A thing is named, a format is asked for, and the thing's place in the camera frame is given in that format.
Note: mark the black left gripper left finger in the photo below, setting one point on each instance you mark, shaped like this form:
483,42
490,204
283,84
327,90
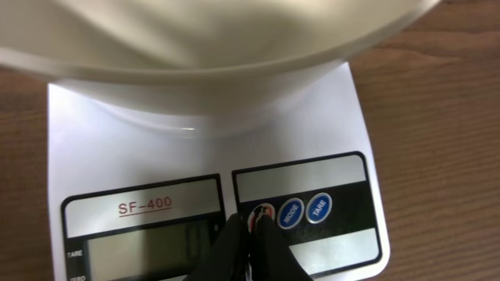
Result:
228,256

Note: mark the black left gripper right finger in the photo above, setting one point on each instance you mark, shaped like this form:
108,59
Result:
270,257

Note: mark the white digital kitchen scale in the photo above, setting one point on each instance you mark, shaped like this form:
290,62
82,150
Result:
129,203

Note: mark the cream bowl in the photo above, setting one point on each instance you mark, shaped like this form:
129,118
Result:
190,57

